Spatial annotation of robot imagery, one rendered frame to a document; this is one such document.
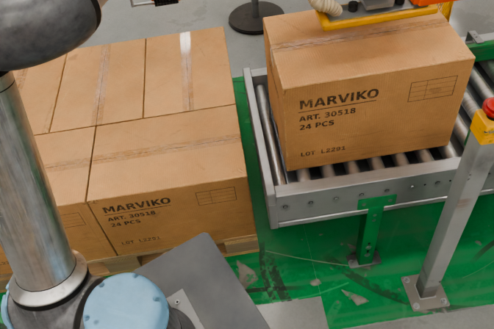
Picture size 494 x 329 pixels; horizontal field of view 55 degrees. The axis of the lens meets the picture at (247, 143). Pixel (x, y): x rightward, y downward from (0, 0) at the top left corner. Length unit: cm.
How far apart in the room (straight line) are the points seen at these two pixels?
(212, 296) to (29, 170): 62
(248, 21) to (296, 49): 187
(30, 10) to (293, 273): 169
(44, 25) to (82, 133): 143
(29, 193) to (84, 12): 33
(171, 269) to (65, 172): 78
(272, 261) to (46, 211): 140
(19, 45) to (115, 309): 52
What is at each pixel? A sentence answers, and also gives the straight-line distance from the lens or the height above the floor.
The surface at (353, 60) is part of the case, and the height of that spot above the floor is 95.
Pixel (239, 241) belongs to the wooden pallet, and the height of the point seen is 11.
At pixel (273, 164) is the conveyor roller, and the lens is 177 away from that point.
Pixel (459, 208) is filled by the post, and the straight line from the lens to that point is 161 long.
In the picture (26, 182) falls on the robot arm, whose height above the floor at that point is 132.
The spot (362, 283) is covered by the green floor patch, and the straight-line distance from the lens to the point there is 213.
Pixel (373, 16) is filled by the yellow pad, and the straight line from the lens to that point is 147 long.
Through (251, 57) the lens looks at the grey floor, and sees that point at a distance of 316.
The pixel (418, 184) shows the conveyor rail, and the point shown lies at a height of 53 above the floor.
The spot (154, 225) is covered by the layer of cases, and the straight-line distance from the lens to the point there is 196.
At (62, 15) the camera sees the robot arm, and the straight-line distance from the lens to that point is 70.
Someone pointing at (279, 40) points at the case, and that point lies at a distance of 165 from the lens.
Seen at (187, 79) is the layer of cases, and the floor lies 54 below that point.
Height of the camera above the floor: 190
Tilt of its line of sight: 47 degrees down
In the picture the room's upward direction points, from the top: 8 degrees counter-clockwise
